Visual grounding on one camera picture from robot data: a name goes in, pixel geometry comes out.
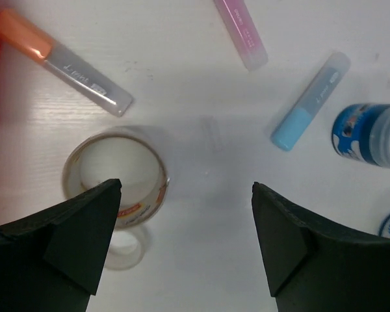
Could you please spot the orange capped highlighter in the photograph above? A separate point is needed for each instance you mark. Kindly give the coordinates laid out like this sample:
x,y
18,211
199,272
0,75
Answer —
x,y
40,47

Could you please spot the blue capped highlighter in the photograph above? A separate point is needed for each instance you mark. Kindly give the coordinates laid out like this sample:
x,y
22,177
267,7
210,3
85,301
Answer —
x,y
298,119

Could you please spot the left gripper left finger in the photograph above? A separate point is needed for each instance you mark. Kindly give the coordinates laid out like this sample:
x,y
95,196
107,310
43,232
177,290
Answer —
x,y
53,260

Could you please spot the pink highlighter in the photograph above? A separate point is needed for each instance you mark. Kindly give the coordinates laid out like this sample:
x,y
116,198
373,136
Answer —
x,y
243,33

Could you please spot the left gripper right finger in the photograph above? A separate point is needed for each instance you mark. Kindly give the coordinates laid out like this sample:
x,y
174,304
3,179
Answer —
x,y
315,264

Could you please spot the blue white bottle far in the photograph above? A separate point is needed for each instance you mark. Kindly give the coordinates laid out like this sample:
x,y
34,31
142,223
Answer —
x,y
362,132

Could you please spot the large clear tape roll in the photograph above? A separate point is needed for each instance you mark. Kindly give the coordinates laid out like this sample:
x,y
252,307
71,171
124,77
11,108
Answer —
x,y
123,153

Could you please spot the small clear tape roll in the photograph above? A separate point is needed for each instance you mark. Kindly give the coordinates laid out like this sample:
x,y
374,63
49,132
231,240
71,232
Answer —
x,y
127,247

